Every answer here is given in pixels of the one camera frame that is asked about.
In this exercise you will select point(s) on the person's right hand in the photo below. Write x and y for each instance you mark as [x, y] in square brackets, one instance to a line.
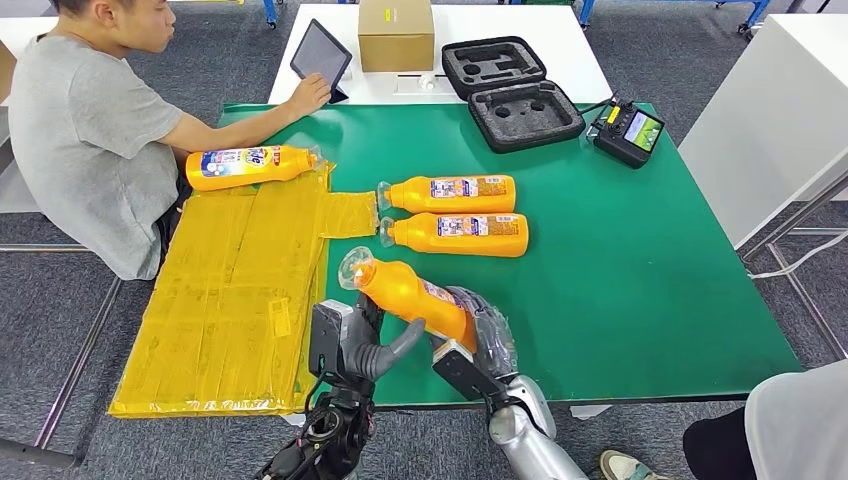
[308, 98]

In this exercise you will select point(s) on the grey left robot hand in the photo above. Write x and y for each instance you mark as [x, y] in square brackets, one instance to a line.
[364, 358]

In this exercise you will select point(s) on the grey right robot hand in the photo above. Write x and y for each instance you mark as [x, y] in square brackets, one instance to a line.
[497, 344]

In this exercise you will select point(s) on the orange detergent bottle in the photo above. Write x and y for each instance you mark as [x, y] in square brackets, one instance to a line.
[295, 166]
[397, 295]
[414, 235]
[411, 195]

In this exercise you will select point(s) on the person's right forearm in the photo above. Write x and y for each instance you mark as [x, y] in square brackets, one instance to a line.
[225, 136]

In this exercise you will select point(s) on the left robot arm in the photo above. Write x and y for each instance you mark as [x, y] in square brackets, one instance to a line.
[331, 437]

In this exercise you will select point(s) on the black tablet on stand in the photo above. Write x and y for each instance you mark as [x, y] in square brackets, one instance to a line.
[320, 56]

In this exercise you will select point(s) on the white table foot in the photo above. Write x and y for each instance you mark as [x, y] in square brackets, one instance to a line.
[588, 412]
[295, 418]

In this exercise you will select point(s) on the cardboard box yellow label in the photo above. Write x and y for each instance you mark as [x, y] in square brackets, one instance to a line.
[396, 43]

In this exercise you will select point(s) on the small white round object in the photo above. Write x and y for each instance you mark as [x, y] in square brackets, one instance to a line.
[427, 82]

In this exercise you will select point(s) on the yellow plastic wrapped flat package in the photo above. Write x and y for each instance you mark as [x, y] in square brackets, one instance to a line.
[232, 298]

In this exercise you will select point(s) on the open black foam case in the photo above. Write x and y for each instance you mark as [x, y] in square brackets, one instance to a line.
[523, 117]

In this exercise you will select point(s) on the person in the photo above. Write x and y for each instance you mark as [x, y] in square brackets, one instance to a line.
[802, 430]
[86, 166]

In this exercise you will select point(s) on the black remote controller with screen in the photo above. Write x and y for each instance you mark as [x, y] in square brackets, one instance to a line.
[617, 146]

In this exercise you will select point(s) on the plain brown cardboard box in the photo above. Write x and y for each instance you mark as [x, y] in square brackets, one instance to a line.
[5, 73]

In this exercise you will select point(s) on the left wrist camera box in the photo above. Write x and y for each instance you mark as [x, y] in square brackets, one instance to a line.
[324, 344]

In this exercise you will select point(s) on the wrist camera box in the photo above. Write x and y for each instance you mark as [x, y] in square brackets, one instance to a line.
[324, 344]
[457, 371]

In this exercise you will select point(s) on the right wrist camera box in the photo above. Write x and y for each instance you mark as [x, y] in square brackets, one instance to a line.
[457, 371]

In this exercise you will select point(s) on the blue metal frame leg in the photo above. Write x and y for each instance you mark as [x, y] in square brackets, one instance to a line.
[270, 10]
[586, 10]
[755, 14]

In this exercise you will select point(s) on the grey metal table frame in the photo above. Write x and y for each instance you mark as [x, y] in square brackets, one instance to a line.
[795, 222]
[36, 454]

